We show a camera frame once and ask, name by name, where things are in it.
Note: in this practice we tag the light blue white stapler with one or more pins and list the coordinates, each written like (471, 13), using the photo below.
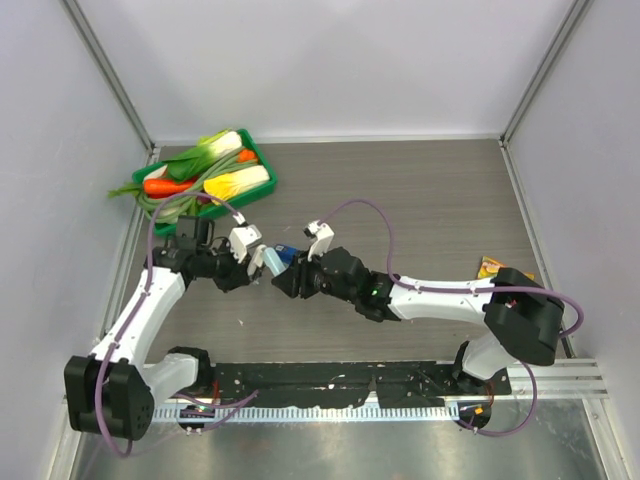
(268, 258)

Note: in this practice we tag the white slotted cable duct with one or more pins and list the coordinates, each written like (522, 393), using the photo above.
(369, 412)

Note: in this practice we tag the blue black stapler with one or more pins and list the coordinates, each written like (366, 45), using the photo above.
(286, 253)

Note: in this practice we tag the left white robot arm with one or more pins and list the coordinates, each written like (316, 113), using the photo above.
(111, 391)

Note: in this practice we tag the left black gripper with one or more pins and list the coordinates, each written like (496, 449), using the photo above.
(238, 275)

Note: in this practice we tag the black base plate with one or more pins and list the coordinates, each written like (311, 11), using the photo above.
(339, 385)

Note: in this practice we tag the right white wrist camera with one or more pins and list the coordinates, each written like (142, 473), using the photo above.
(321, 236)

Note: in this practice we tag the yellow white napa cabbage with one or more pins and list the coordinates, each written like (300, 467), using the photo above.
(229, 185)

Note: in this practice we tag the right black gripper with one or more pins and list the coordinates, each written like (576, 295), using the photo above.
(296, 278)

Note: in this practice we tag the orange candy bag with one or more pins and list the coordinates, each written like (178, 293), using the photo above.
(489, 267)

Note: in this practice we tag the green long beans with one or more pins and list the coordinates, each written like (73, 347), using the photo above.
(185, 204)

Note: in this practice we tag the small orange carrot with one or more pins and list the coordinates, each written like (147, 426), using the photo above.
(246, 155)

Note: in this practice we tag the green plastic tray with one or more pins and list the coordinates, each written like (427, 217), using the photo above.
(211, 212)

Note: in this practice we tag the large orange carrot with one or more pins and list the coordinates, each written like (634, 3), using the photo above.
(164, 187)

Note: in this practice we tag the white green bok choy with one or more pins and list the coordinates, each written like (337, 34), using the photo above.
(207, 153)

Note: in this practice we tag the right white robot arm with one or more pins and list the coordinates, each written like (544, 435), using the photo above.
(522, 319)

